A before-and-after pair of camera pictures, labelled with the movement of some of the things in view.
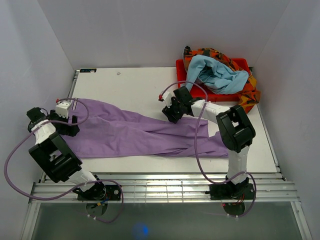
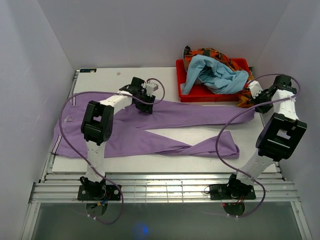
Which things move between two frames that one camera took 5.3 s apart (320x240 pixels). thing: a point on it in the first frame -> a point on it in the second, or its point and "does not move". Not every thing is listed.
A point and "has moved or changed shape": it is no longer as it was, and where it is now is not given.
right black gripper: x=168 y=112 -> x=262 y=110
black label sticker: x=88 y=70 does not move
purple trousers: x=105 y=131 has moved or changed shape
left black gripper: x=70 y=130 -> x=147 y=108
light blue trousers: x=214 y=77 does not move
